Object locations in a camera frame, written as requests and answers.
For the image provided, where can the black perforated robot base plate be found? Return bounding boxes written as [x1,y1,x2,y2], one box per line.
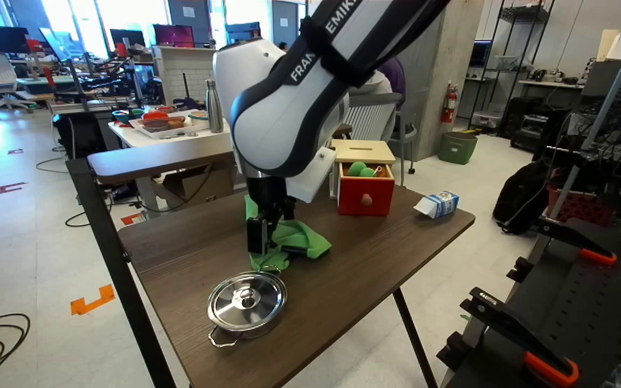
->
[435,223,621,388]

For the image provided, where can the green cloth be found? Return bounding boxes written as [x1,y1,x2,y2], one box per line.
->
[244,197,332,272]

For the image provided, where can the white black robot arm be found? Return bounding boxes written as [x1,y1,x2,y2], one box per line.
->
[228,0,448,254]

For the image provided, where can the green storage bin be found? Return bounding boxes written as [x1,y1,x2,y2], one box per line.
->
[437,132,477,165]

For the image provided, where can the black clamp orange handle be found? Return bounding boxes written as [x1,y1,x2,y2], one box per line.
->
[539,219,616,266]

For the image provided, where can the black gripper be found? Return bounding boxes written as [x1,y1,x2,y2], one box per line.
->
[246,177,295,254]

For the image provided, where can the black clamp orange tip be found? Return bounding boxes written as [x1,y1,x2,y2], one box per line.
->
[462,288,581,388]

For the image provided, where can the green ball in drawer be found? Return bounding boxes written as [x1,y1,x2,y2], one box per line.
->
[347,163,375,177]

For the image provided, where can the black backpack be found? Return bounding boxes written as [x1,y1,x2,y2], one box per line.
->
[491,163,553,235]

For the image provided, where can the blue white milk carton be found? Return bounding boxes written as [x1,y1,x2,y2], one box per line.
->
[415,192,460,221]

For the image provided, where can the steel water bottle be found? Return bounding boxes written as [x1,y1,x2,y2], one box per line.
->
[204,77,222,135]

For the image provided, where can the wooden box with red drawer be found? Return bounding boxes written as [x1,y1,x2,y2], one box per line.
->
[332,140,394,216]

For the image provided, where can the small steel pot with lid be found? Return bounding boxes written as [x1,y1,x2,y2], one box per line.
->
[206,272,287,350]

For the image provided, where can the red fire extinguisher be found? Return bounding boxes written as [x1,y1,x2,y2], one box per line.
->
[440,82,460,126]

